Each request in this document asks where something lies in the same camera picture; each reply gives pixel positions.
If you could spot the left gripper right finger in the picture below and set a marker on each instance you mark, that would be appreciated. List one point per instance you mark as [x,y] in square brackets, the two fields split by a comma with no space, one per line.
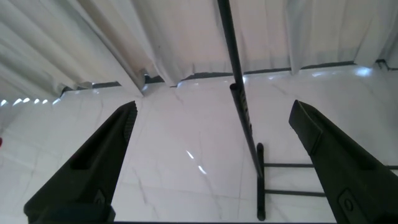
[351,174]

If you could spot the white curtain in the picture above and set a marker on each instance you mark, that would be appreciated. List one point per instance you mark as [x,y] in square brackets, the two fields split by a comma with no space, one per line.
[174,37]

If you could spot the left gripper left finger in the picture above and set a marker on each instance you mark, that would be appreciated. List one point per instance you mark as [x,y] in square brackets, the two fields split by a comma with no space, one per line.
[93,174]

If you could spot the black clothes rack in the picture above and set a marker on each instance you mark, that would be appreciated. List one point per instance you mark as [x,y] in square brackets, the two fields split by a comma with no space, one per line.
[231,46]

